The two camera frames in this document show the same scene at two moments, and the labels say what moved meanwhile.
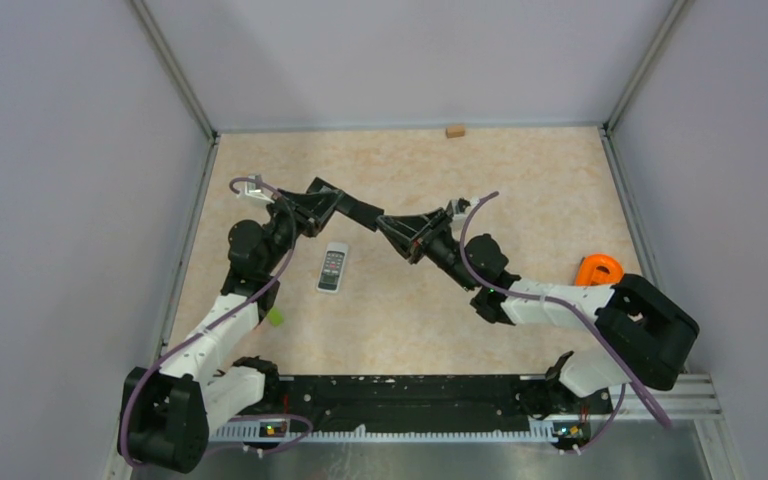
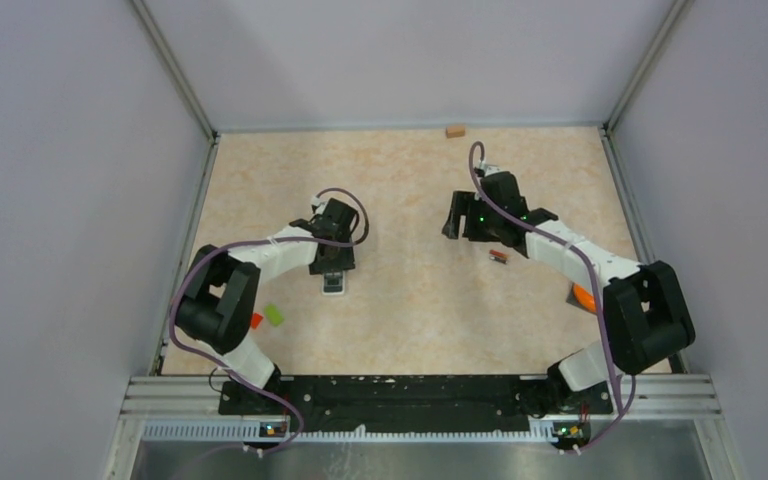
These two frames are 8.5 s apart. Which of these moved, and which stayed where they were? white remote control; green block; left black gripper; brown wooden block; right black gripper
Moved: right black gripper; left black gripper
Stayed: brown wooden block; white remote control; green block
